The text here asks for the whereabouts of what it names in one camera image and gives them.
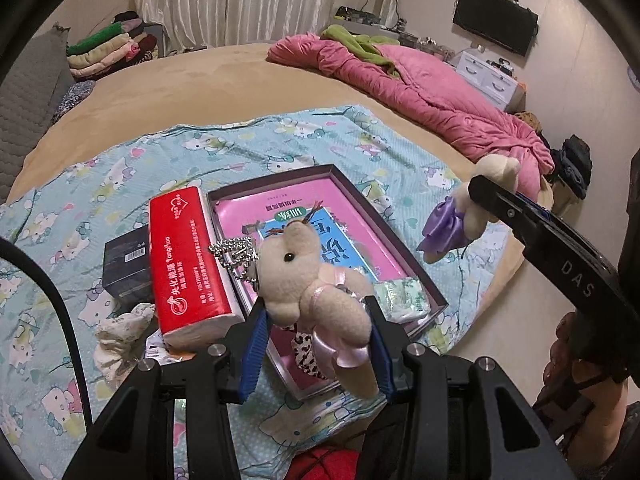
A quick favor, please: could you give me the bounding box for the red tissue pack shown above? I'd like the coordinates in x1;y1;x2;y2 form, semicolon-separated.
149;185;244;352

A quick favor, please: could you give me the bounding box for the dark floral cushion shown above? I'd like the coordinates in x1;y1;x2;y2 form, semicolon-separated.
51;80;96;125

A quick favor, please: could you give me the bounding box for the white drawer cabinet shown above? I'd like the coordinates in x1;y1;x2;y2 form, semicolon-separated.
456;50;525;113

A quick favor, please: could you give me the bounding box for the dark framed pink tray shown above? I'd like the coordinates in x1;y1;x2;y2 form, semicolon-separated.
207;165;447;400

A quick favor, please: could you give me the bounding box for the black cable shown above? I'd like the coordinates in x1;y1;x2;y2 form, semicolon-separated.
0;236;94;430

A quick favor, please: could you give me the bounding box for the dark clothes pile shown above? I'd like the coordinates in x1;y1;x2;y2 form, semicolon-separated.
542;134;593;200

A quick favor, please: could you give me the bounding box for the cluttered desk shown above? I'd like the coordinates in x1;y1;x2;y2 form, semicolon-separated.
331;0;456;62

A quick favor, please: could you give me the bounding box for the red cloth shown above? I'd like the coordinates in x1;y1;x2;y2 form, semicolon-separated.
285;444;360;480

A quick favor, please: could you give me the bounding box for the white snack packet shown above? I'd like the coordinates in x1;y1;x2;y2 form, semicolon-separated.
143;330;194;365

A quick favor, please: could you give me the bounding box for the dark small box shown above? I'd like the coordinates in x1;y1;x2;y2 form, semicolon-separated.
102;224;153;312

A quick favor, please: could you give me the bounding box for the Hello Kitty blue cloth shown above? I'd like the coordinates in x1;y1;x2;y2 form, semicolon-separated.
1;105;510;479

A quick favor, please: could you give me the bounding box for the person's right hand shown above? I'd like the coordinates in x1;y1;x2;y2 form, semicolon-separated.
542;312;628;474

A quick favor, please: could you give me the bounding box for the green tissue packet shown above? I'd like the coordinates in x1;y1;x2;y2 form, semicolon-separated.
373;278;431;324

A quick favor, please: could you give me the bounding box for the stack of folded clothes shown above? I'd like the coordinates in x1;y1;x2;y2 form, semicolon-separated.
66;11;168;81

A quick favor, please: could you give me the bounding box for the pink quilted duvet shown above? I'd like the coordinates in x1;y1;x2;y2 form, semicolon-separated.
267;34;554;200

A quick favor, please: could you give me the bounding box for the grey quilted sofa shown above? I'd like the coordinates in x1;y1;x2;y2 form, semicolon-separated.
0;25;74;200

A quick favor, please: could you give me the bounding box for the leopard print scrunchie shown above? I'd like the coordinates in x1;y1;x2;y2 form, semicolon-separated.
291;332;326;379

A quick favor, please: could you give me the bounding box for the black wall television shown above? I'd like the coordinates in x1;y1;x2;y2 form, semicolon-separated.
452;0;538;56

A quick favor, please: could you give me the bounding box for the pink dress teddy bear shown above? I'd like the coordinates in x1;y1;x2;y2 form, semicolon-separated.
209;202;378;399

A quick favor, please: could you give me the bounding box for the green blanket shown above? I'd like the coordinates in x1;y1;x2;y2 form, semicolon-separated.
320;24;400;79

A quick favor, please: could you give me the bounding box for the purple dress teddy bear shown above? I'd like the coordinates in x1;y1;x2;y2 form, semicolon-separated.
418;154;521;263

